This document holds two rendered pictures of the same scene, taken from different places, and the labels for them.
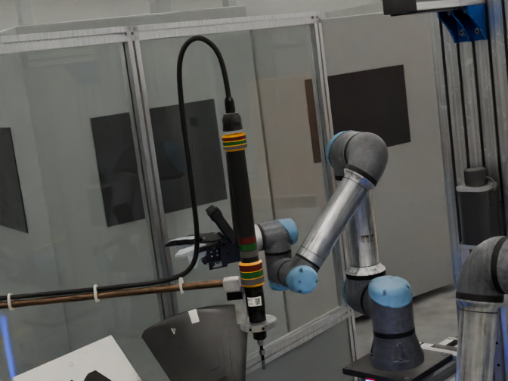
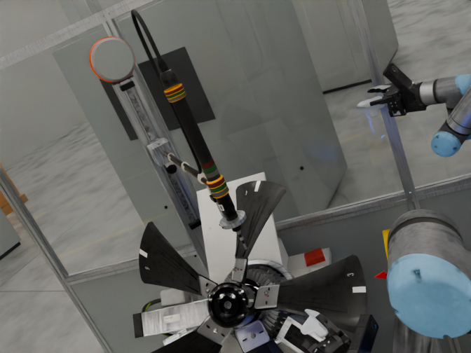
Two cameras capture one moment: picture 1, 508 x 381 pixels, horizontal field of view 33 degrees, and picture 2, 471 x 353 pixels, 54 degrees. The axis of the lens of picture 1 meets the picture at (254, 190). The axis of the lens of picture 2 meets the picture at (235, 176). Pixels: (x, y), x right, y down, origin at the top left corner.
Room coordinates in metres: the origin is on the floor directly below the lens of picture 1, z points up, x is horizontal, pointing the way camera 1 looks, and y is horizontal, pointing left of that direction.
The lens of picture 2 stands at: (1.22, -0.99, 1.93)
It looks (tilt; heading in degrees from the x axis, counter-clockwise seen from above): 20 degrees down; 69
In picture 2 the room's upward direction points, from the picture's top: 24 degrees counter-clockwise
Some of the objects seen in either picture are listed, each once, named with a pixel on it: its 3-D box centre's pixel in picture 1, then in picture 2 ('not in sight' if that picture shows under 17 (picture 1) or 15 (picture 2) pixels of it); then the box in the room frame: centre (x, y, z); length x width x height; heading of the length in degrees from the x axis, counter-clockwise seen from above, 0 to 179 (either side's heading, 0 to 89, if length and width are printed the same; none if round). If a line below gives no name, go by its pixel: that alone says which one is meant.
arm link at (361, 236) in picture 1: (360, 224); not in sight; (2.42, -0.29, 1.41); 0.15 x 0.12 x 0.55; 19
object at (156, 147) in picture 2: not in sight; (161, 151); (1.62, 0.65, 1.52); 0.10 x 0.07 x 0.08; 84
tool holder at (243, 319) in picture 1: (249, 302); (225, 204); (1.56, 0.03, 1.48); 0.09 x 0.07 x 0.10; 84
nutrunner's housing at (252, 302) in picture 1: (244, 221); (201, 150); (1.56, 0.02, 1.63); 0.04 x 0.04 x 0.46
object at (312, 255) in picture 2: not in sight; (314, 256); (1.96, 0.48, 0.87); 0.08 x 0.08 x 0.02; 60
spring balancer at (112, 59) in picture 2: not in sight; (112, 59); (1.63, 0.74, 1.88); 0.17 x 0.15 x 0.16; 139
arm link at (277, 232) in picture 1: (276, 234); (457, 89); (2.33, -0.05, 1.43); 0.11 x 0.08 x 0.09; 109
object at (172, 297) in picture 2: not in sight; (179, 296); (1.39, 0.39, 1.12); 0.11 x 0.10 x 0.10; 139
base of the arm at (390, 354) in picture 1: (395, 343); not in sight; (2.30, -0.34, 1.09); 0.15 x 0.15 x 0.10
